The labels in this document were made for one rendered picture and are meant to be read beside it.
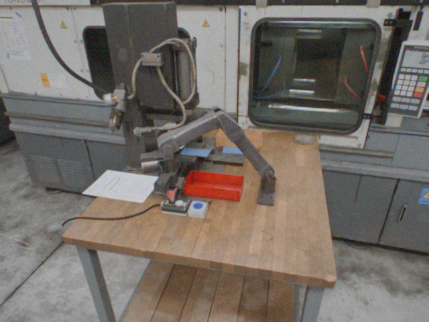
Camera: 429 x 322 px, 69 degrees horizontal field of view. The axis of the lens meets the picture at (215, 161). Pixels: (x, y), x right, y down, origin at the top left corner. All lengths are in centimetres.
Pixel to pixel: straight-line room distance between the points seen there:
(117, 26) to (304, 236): 111
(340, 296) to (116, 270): 149
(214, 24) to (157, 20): 70
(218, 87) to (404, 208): 144
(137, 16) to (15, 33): 156
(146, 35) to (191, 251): 87
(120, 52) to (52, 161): 180
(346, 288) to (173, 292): 111
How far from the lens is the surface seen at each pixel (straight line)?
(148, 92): 146
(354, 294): 231
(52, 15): 257
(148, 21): 139
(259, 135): 184
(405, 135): 214
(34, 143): 312
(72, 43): 252
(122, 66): 148
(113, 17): 145
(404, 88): 191
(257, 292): 190
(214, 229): 122
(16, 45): 286
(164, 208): 129
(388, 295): 239
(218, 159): 162
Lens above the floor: 171
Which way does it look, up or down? 29 degrees down
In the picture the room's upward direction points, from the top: 1 degrees counter-clockwise
